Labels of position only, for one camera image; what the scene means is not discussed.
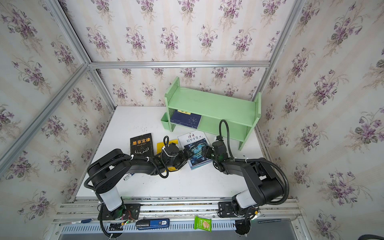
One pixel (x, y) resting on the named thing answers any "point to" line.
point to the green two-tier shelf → (239, 114)
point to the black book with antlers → (142, 145)
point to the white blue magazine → (197, 141)
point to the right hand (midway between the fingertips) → (205, 151)
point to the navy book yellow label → (185, 118)
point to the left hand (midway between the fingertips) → (192, 156)
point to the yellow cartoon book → (159, 146)
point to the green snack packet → (203, 223)
